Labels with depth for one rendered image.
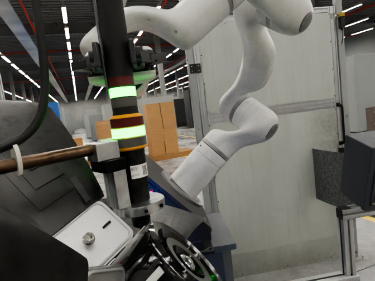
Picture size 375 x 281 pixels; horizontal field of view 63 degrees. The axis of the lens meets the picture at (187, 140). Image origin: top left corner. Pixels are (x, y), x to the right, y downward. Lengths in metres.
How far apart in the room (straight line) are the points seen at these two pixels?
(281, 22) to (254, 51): 0.15
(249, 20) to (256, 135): 0.36
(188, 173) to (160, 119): 7.53
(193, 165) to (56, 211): 0.73
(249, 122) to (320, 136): 1.56
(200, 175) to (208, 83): 1.27
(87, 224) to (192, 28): 0.44
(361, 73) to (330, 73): 7.68
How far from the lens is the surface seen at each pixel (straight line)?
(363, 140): 0.94
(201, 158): 1.06
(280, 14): 0.81
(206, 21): 0.67
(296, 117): 2.46
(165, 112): 8.59
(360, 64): 10.26
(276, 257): 2.66
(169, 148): 8.69
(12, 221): 0.21
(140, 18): 0.65
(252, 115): 1.05
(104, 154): 0.38
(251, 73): 0.96
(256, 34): 0.94
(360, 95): 10.18
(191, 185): 1.06
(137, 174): 0.40
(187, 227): 0.56
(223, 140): 1.05
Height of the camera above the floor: 1.39
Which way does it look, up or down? 6 degrees down
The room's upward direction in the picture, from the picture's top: 7 degrees counter-clockwise
